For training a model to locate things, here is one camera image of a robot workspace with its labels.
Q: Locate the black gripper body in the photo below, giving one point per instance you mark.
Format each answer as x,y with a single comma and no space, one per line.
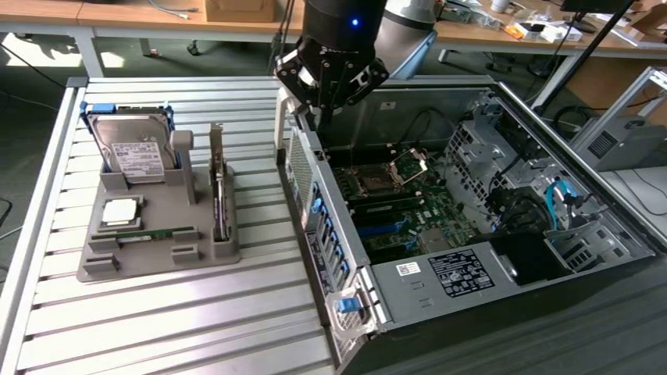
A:
339,31

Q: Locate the graphics card with black fan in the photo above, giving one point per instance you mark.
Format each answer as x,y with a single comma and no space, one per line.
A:
222,203

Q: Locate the white case label sticker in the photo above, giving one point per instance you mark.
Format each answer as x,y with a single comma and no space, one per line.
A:
390,106

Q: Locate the brown cardboard box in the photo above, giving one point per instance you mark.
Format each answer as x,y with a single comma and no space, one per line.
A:
239,9

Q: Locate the black caster wheel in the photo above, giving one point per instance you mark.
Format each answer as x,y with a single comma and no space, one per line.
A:
194,48

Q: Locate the grey metal device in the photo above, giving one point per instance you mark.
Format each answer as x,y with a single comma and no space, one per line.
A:
461,13

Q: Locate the open grey PC case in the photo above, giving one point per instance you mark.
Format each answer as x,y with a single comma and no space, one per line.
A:
299,168

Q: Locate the metal socket cover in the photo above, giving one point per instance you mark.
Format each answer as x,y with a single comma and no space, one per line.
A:
411,168

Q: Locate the perforated metal drive cage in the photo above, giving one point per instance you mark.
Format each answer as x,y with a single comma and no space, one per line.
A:
469,148

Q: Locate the CPU socket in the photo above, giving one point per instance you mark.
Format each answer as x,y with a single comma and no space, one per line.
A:
375,181

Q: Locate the white orange small box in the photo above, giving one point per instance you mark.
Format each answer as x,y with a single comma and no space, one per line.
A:
521,32

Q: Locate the white cup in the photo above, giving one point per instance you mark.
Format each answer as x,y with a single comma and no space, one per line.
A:
502,4

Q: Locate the hard disk in blue carrier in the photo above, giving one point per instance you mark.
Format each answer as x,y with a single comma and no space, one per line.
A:
135,152

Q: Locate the green motherboard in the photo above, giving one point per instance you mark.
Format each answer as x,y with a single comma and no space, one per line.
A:
443,207

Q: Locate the blue expansion slot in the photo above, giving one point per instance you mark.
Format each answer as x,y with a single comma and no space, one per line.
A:
383,228

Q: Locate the black stand pole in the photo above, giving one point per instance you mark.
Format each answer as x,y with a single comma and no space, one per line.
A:
594,45

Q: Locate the grey parts rack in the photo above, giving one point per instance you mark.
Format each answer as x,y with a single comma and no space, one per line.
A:
167,215

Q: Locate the silver chipset heat sink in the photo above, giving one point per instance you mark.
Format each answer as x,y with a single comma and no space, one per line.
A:
435,241

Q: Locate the black monitor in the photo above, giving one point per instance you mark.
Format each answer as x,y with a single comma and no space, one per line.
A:
599,4

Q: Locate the silver CPU chip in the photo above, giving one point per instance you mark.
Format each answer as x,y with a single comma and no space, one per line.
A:
120,213

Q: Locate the green RAM stick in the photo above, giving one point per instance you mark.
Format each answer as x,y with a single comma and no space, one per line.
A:
156,234

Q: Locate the grey computer tower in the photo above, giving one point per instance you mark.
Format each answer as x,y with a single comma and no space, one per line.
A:
625,144

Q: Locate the grey power supply unit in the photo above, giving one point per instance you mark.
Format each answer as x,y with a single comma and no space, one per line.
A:
417,281

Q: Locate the blue case latch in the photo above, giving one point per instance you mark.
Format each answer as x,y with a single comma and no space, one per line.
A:
349,304

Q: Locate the grey disk bay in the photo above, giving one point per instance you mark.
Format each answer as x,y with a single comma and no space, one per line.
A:
583,250

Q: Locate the wooden desk white frame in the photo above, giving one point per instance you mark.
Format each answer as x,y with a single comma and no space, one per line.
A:
99,17
641,50

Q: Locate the aluminium profile frame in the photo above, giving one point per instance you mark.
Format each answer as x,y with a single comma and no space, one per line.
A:
658,76

